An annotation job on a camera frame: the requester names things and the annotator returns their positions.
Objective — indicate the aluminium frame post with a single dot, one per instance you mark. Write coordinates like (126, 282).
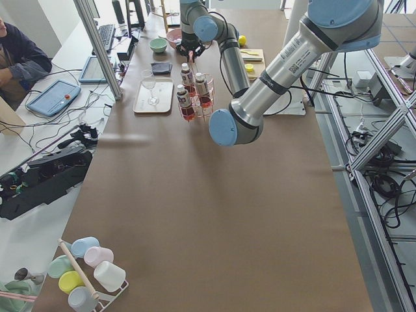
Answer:
(85, 14)

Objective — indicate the yellow plastic knife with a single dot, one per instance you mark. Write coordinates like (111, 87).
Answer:
(249, 52)

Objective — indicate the white cup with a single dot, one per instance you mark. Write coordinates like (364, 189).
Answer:
(109, 275)

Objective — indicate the upper whole lemon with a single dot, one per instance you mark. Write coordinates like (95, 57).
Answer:
(242, 40)

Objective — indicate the clear wine glass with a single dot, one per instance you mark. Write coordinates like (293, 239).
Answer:
(148, 82)

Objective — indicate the near tea bottle white cap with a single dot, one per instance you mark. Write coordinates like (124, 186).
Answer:
(202, 90)

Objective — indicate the green bowl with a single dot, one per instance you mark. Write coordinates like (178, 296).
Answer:
(158, 45)

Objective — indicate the far tea bottle white cap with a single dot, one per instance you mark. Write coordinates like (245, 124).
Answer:
(187, 79)

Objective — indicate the copper wire bottle rack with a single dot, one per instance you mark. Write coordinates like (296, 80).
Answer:
(200, 112)

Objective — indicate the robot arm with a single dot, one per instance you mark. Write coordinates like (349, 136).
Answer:
(239, 124)
(327, 26)

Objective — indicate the cream rabbit tray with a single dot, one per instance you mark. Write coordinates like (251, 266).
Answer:
(163, 90)

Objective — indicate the yellow cup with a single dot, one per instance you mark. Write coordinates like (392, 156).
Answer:
(69, 281)

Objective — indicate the tea bottle white cap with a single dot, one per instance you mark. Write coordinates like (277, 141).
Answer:
(202, 90)
(187, 79)

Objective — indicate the pink cup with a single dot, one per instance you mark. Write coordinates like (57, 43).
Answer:
(96, 254)

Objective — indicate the seated person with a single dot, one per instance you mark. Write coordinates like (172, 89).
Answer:
(23, 63)

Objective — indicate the black keyboard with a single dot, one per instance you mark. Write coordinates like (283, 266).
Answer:
(106, 33)

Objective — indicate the half lemon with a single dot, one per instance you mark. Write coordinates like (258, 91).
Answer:
(249, 67)

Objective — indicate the grey cup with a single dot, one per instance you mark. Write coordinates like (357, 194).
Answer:
(81, 300)

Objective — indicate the pink bowl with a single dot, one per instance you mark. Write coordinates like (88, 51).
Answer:
(174, 37)

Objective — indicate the green cup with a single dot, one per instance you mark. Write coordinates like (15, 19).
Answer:
(59, 266)

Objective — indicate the blue cup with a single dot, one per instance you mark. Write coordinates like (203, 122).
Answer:
(80, 246)

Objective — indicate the grey folded cloth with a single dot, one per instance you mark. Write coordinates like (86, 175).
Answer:
(161, 68)

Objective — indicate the blue teach pendant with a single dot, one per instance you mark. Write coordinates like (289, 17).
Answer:
(54, 99)
(92, 72)

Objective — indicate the bamboo cutting board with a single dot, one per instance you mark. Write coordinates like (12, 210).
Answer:
(257, 61)

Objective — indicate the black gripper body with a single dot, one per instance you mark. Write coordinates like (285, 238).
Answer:
(189, 42)

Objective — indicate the black equipment pile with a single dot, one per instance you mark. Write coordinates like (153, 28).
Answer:
(48, 178)

